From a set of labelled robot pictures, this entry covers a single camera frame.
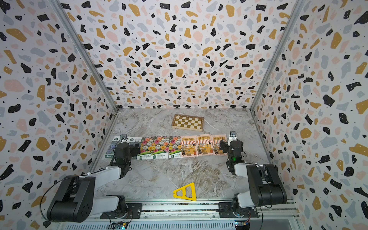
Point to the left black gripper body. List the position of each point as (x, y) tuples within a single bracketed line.
[(133, 152)]

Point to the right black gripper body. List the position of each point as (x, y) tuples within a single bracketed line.
[(226, 148)]

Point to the colourful flower seed packet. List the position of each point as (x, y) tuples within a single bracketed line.
[(175, 147), (147, 148), (160, 147)]

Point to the lavender seed packet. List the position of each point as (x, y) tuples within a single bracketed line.
[(134, 140), (110, 150)]

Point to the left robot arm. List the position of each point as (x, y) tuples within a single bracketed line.
[(75, 198)]

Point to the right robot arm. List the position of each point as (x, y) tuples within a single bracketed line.
[(265, 186)]

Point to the wooden chessboard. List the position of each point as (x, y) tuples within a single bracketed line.
[(186, 122)]

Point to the yellow triangular plastic tool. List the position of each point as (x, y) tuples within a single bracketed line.
[(187, 192)]

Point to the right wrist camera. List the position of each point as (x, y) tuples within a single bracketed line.
[(232, 137)]

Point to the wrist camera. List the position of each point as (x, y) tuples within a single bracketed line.
[(232, 137), (123, 138)]

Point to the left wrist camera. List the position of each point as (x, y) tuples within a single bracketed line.
[(123, 138)]

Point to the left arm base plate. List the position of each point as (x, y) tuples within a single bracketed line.
[(127, 212)]

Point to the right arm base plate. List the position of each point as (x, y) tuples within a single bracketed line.
[(230, 210)]

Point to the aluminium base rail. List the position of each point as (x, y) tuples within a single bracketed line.
[(204, 214)]

